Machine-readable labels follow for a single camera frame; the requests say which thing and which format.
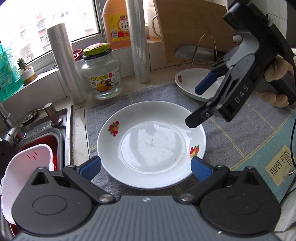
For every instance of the white plate with pepper stain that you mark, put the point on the white plate with pepper stain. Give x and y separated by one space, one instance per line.
148 146

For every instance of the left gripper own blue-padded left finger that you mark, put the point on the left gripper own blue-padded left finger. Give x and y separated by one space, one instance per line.
81 176

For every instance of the steel sink faucet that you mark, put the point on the steel sink faucet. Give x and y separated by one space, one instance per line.
16 133

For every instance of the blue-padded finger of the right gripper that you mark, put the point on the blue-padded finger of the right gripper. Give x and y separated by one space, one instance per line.
206 83

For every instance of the green detergent bottle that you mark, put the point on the green detergent bottle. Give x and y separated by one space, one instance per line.
11 80

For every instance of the steel cleaver knife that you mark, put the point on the steel cleaver knife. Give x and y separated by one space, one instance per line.
192 52

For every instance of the clear plastic wrap roll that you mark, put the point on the clear plastic wrap roll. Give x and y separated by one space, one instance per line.
64 58

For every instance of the small potted succulent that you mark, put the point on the small potted succulent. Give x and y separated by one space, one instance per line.
27 72

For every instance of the wire knife rack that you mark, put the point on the wire knife rack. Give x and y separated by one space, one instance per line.
192 62

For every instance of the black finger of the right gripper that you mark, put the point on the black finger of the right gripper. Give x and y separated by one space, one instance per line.
203 113

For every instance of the wooden cutting board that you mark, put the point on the wooden cutting board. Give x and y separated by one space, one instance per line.
193 23

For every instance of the gloved right hand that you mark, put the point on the gloved right hand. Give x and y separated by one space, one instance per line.
276 71

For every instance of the glass jar green lid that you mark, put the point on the glass jar green lid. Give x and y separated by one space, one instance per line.
101 71

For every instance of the orange cooking wine bottle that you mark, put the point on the orange cooking wine bottle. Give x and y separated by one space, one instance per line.
116 24

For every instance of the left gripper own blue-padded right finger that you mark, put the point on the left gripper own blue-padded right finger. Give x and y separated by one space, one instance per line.
209 177

